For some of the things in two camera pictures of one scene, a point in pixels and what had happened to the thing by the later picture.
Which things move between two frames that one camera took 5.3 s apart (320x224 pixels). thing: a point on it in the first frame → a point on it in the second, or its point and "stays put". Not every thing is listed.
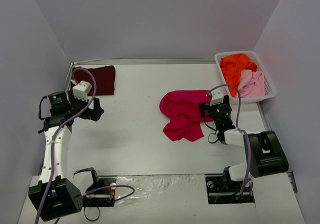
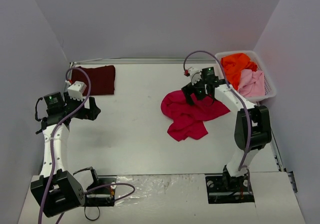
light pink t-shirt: (252, 84) stays put
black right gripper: (208, 108) → (194, 94)
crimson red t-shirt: (182, 107) stays put
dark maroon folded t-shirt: (104, 78) stays put
